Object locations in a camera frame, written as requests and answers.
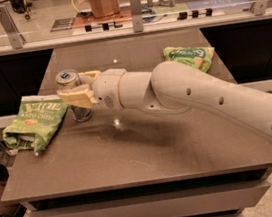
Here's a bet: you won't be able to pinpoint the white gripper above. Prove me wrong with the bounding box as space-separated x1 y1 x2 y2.
57 68 126 110

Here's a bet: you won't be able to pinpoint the silver redbull can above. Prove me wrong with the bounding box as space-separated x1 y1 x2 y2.
55 69 92 123

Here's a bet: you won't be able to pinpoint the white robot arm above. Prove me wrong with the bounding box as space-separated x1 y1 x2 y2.
57 61 272 143

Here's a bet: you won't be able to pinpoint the green jalapeno chip bag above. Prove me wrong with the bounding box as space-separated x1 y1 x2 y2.
2 95 68 156

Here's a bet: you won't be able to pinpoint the green snack bag right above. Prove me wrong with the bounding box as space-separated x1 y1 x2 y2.
162 46 215 73

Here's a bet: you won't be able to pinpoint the grey table drawer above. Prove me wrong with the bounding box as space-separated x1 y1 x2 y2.
30 180 270 217

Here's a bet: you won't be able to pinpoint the left metal glass post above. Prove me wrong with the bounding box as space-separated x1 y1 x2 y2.
0 5 25 50

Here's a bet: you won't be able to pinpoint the middle metal glass post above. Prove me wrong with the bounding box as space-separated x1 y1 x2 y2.
130 0 144 33

